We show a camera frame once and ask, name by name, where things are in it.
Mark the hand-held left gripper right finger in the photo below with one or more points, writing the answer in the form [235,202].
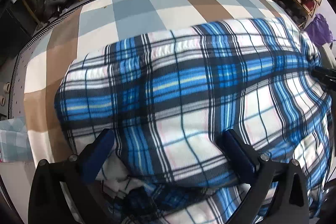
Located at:
[239,153]

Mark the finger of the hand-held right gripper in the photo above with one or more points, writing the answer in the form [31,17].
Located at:
[324,74]

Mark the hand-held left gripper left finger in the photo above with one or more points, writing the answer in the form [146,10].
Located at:
[98,153]

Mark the blue plaid shirt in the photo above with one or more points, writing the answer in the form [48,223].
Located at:
[183,82]

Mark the purple cloth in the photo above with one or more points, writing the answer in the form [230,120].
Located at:
[319,29]

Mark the checkered bed sheet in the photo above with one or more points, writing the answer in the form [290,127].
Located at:
[131,11]

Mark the black bag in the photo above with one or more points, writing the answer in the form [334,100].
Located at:
[52,3]

